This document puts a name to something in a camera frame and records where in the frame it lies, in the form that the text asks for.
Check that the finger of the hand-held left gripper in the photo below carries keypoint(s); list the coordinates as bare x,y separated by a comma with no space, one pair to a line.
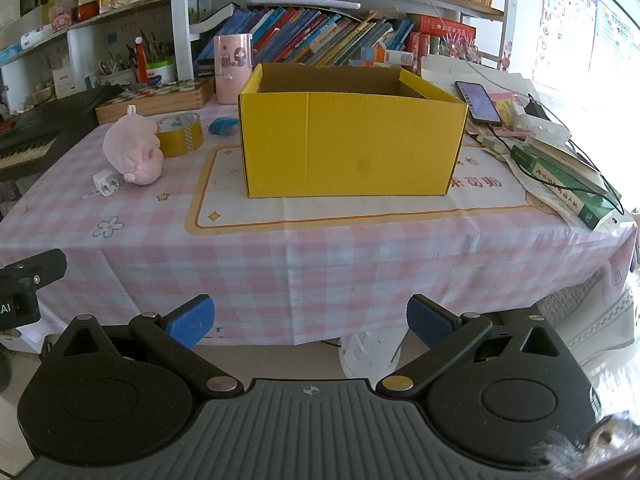
35,270

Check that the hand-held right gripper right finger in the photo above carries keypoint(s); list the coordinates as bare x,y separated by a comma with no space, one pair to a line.
430,322

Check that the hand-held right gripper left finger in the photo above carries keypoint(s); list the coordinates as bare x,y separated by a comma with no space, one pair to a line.
192,321

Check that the pink plush toy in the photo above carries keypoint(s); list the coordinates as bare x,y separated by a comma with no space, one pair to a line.
132,150

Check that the yellow tape roll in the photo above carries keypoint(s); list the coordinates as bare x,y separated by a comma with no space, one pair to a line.
182,140

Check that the blue grey gadget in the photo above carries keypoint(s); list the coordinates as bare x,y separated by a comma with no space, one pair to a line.
222,126

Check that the yellow cardboard box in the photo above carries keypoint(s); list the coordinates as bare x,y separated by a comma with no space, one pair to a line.
350,140

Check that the pink checked desktop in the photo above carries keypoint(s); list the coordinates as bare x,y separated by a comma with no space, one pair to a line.
150,245

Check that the white charger plug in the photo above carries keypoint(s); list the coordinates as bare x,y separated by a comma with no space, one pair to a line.
107,183

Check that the black piano keyboard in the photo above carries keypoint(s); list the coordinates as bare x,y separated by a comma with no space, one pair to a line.
45,120

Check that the green book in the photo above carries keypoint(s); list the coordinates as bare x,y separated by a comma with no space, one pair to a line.
560,185

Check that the white box red label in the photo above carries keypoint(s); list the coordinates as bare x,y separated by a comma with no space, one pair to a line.
63,82

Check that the wooden chessboard box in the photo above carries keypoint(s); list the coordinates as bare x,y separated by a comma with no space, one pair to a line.
150,102

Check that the black smartphone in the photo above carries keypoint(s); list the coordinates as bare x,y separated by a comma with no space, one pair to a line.
479,102

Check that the red pen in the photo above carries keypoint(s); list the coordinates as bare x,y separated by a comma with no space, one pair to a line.
141,62

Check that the white green container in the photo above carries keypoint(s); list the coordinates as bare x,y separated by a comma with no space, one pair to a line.
161,71

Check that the stack of papers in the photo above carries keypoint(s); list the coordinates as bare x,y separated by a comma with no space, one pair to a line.
440,70

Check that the pink cup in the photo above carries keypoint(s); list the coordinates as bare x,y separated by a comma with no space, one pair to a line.
232,70

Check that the red jar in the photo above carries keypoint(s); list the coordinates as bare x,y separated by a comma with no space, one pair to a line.
87,7

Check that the white bookshelf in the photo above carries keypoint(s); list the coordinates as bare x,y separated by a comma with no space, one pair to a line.
180,20

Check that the row of books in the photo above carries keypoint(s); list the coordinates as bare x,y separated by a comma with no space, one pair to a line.
320,35

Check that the alphabet wall poster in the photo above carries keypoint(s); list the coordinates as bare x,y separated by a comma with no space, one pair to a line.
562,20

